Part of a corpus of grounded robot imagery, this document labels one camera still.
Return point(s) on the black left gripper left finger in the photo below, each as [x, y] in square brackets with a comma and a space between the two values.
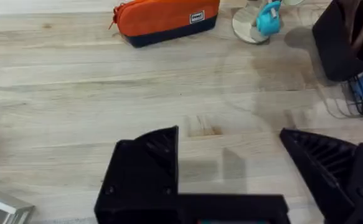
[140, 180]

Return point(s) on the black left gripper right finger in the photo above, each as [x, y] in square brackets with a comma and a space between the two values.
[340, 177]

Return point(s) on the teal cup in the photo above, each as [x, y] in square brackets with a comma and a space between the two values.
[269, 20]

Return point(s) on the cream cup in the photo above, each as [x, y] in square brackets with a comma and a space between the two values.
[293, 2]

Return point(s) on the white and grey flat box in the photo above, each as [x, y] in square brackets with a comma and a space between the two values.
[0, 205]

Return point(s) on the orange and navy zip bag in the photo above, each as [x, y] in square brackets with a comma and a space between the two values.
[165, 21]

